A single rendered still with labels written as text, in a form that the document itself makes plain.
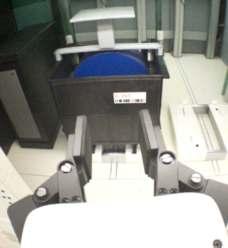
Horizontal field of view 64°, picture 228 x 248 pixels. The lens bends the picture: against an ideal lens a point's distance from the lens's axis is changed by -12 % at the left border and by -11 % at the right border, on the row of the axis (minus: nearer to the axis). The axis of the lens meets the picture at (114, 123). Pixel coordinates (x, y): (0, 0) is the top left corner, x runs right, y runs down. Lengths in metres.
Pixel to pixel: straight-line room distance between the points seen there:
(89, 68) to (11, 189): 0.31
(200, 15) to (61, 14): 0.70
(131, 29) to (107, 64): 0.61
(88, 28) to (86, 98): 0.71
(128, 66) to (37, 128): 0.28
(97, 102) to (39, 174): 0.27
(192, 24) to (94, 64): 0.72
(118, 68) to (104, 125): 0.13
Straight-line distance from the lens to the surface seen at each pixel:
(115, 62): 0.46
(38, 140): 0.60
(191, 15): 1.08
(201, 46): 1.15
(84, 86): 0.38
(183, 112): 0.63
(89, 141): 0.15
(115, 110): 0.41
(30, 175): 0.57
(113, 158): 0.52
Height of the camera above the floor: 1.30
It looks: 42 degrees down
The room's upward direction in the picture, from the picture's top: 6 degrees counter-clockwise
